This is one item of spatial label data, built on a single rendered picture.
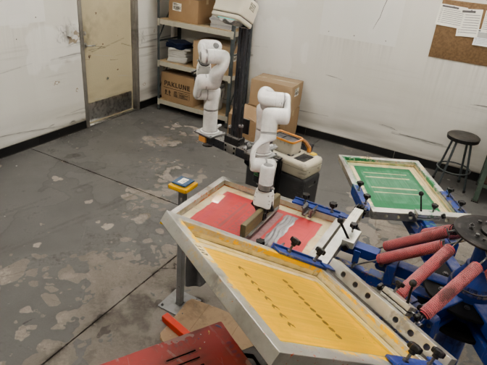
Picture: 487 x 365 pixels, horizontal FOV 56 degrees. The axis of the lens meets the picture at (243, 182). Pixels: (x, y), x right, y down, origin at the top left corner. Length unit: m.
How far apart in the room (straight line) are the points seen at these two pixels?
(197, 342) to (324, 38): 4.98
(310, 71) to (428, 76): 1.45
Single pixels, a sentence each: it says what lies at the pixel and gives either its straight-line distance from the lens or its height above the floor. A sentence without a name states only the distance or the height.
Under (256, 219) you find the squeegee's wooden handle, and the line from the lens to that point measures 2.33.
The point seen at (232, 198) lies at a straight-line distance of 2.66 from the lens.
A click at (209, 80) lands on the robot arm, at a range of 2.86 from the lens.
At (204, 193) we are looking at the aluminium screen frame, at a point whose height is 0.99.
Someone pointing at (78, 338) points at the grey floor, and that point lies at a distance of 3.19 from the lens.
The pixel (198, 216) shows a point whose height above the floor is 0.95.
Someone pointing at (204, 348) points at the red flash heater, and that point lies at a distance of 1.57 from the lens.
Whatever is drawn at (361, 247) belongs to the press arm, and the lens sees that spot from 2.26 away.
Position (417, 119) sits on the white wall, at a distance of 5.97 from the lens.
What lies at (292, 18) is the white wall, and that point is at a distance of 6.23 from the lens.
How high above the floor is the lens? 2.26
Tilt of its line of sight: 27 degrees down
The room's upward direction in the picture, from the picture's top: 6 degrees clockwise
